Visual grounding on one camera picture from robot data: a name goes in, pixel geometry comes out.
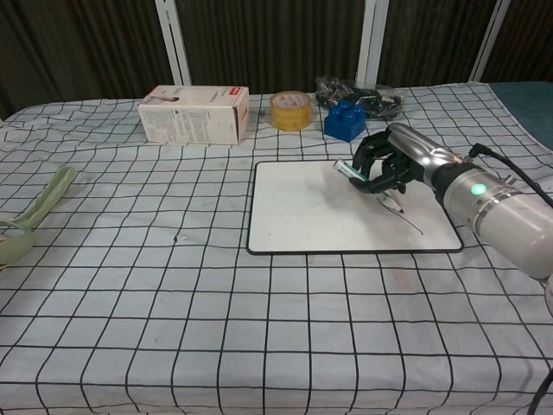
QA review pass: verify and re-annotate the white whiteboard black frame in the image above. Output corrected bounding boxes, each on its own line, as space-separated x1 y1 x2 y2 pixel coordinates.
247 160 464 255

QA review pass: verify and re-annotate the marker pen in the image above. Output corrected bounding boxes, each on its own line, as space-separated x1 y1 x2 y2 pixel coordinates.
334 158 405 214

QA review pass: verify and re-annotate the yellow tape roll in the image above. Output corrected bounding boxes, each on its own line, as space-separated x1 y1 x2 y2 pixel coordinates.
270 91 313 131

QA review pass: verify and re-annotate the black plastic bag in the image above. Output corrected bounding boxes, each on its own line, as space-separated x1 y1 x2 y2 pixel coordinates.
315 75 405 121

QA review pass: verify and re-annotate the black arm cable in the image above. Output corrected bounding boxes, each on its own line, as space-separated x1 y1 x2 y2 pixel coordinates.
464 143 553 208

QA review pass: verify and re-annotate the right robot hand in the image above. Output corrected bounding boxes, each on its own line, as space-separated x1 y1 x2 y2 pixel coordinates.
350 123 461 195

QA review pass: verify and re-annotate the blue toy building block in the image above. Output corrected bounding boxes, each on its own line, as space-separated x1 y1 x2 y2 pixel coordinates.
325 101 366 143

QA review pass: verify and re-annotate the white cardboard product box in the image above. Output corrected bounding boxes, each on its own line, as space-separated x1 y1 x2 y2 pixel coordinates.
137 85 251 145

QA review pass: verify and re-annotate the green lint roller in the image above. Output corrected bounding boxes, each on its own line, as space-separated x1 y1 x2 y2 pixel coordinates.
0 166 79 271

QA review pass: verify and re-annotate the blue table pad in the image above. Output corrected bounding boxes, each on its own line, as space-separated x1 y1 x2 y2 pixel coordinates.
490 80 553 152

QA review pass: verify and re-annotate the white grid-pattern tablecloth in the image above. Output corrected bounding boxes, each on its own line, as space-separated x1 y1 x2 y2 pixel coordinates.
0 80 553 415

